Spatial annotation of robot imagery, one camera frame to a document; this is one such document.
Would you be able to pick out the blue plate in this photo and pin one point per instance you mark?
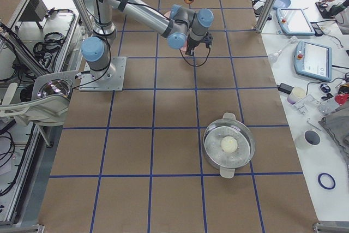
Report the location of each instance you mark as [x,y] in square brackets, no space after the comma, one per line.
[281,4]

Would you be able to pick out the teach pendant far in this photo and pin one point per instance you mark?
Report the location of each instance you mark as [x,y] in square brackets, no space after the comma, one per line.
[294,22]

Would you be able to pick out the glass steamer pot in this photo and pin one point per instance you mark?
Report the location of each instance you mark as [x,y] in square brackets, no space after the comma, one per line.
[227,163]

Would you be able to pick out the aluminium frame post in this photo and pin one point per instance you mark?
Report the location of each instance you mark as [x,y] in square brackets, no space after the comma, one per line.
[268,1]

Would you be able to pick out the shiny metal bowl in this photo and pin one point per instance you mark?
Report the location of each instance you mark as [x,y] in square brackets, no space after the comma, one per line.
[54,87]

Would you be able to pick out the grey cloth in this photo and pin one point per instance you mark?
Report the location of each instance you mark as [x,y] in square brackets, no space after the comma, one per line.
[336,125]

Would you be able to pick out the white light bulb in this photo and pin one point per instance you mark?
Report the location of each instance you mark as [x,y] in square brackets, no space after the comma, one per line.
[273,57]

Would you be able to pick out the white steamed bun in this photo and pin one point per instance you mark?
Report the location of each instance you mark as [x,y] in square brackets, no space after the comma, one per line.
[229,144]

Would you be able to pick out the pink bowl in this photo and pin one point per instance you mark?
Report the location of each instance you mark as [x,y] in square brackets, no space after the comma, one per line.
[184,47]

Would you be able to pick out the pink plate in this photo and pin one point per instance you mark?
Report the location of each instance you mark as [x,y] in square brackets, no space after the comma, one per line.
[170,14]

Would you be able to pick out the white purple cup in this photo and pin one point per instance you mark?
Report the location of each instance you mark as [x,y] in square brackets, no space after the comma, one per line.
[296,95]

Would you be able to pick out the teach pendant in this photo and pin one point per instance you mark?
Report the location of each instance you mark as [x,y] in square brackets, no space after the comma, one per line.
[294,22]
[313,60]

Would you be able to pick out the white cup dark inside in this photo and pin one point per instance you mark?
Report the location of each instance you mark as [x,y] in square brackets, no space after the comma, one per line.
[308,139]

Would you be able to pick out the teach pendant near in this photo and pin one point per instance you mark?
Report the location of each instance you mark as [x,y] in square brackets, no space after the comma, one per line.
[313,60]

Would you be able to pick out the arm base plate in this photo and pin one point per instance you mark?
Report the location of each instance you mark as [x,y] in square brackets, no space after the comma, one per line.
[111,80]

